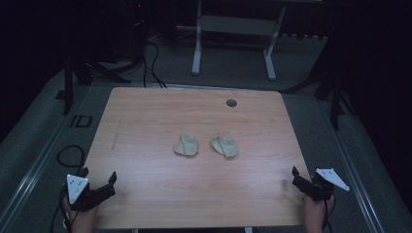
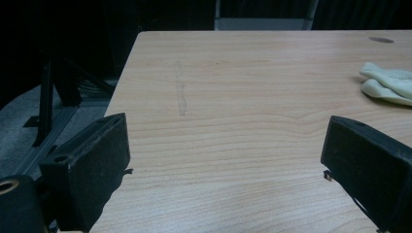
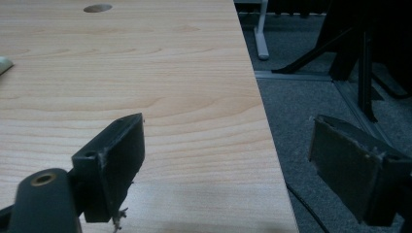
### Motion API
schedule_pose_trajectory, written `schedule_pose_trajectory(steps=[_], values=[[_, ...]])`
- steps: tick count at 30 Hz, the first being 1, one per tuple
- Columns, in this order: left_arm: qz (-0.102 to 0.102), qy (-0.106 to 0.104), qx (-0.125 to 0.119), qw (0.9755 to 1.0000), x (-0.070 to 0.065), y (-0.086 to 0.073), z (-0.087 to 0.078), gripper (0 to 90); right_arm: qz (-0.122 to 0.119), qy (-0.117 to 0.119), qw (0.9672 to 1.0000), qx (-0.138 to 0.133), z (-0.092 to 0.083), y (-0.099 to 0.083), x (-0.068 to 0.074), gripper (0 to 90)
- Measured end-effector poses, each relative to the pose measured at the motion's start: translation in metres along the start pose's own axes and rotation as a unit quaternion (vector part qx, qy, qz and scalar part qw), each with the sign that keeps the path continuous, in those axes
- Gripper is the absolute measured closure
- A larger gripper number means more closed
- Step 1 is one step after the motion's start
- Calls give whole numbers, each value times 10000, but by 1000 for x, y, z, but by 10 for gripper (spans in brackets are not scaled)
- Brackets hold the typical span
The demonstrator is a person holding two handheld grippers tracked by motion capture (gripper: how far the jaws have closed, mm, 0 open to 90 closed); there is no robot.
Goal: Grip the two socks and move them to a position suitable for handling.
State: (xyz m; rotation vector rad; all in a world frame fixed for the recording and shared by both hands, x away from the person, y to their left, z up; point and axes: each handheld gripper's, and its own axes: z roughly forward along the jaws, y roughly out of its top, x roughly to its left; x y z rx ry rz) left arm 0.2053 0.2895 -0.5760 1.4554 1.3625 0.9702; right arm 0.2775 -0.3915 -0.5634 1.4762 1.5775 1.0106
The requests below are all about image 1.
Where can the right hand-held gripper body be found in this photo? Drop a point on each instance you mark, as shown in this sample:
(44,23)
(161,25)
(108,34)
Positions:
(319,191)

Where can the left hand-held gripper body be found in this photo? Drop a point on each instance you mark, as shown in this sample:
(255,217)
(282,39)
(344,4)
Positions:
(77,187)

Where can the light green sock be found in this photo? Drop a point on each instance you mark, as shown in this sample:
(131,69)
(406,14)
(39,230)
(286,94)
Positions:
(225,146)
(186,145)

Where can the person's right hand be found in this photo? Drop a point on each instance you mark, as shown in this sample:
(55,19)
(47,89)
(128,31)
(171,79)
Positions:
(315,215)

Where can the person's left hand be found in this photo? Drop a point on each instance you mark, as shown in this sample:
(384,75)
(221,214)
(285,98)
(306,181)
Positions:
(82,221)

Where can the black metal stand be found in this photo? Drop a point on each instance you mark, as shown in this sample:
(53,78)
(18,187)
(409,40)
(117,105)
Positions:
(336,97)
(68,87)

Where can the grey round table grommet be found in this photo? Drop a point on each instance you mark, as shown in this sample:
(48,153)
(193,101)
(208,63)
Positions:
(231,103)

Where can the dark equipment with red light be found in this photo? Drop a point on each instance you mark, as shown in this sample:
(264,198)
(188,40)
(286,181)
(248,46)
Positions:
(139,29)

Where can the grey metal floor rail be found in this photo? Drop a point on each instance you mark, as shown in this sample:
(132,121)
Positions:
(353,174)
(35,170)

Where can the white metal table frame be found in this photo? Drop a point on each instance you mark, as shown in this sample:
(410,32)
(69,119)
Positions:
(238,25)

